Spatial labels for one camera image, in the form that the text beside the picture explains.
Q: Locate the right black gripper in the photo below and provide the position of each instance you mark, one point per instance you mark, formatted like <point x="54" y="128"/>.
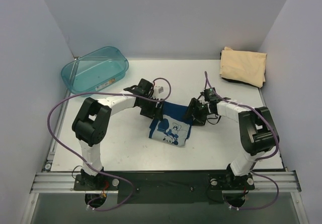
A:
<point x="194" y="112"/>

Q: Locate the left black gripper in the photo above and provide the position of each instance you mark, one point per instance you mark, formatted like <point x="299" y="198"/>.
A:
<point x="153" y="110"/>

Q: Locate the blue t shirt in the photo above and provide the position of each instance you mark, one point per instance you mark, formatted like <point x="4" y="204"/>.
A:
<point x="173" y="129"/>

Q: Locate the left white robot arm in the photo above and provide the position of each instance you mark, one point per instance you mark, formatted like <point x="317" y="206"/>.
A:
<point x="92" y="120"/>

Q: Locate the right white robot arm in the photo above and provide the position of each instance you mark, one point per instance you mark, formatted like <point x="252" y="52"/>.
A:
<point x="258" y="134"/>

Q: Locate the teal plastic bin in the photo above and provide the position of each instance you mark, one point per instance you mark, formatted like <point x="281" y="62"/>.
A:
<point x="95" y="71"/>

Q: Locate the folded beige t shirt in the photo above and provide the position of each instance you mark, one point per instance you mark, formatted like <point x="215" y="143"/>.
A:
<point x="250" y="66"/>

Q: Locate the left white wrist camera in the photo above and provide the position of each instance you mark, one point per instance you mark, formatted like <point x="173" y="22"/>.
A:
<point x="158" y="90"/>

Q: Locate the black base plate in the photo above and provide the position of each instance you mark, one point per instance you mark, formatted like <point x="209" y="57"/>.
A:
<point x="168" y="187"/>

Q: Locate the aluminium frame rail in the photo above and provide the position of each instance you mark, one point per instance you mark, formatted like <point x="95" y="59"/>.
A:
<point x="63" y="182"/>

